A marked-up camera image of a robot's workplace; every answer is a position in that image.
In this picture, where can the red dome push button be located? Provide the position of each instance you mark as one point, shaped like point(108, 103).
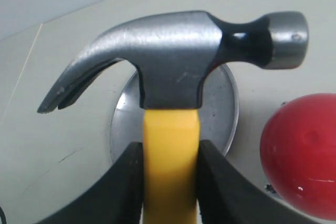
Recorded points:
point(297, 153)

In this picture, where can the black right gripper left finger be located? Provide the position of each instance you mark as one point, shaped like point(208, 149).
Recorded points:
point(117, 197)

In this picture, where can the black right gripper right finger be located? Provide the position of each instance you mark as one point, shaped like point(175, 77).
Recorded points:
point(226, 196)

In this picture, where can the round metal plate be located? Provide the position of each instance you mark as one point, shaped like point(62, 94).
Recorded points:
point(218, 115)

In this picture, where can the yellow black claw hammer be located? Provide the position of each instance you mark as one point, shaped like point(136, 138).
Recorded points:
point(173, 54)

